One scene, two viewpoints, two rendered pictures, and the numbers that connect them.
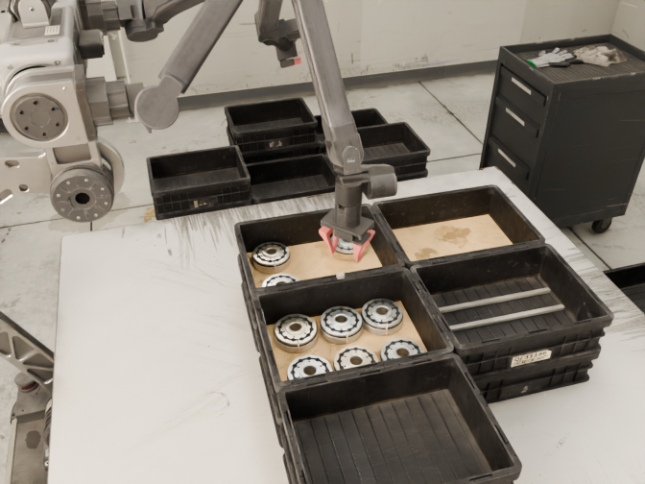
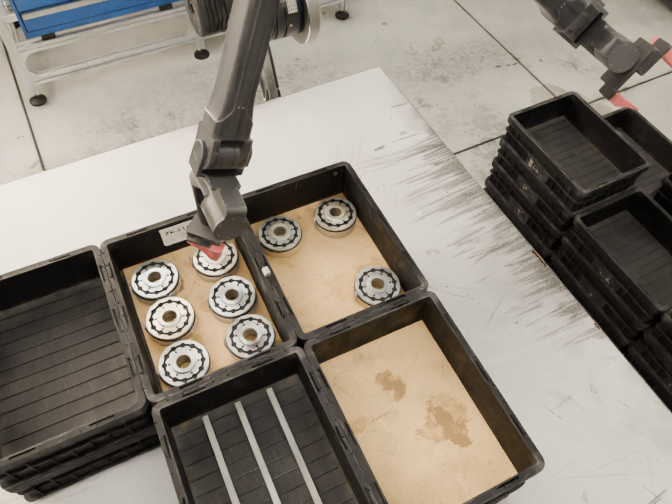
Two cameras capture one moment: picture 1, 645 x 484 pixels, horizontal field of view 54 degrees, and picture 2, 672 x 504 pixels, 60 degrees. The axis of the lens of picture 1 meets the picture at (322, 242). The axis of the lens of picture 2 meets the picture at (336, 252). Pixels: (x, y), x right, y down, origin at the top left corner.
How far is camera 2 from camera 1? 1.38 m
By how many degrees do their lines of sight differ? 53
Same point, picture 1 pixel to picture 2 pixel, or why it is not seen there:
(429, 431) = (91, 403)
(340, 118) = (213, 106)
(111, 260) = (353, 110)
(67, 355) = not seen: hidden behind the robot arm
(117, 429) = (151, 176)
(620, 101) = not seen: outside the picture
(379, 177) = (213, 204)
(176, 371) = not seen: hidden behind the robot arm
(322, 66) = (229, 35)
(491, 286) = (340, 477)
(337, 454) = (67, 321)
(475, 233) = (459, 454)
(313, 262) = (342, 260)
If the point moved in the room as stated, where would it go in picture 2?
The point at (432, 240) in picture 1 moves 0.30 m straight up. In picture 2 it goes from (424, 392) to (453, 324)
